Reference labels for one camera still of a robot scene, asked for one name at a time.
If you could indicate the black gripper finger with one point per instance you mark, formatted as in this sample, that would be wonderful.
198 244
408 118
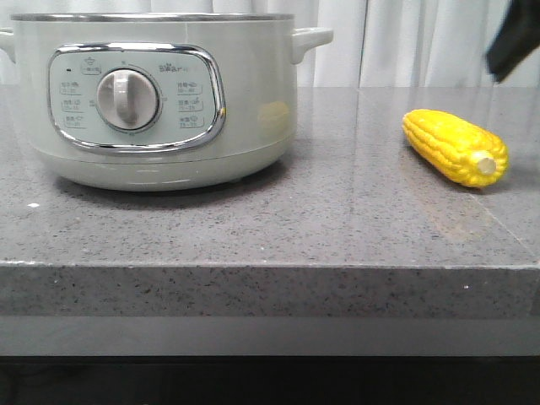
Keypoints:
516 39

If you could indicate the white curtain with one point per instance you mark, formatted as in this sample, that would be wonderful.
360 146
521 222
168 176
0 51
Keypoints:
376 43

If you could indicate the yellow corn cob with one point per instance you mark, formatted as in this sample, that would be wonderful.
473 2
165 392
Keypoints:
463 152

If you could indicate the pale green electric pot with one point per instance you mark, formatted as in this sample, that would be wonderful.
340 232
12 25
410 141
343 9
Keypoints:
150 102

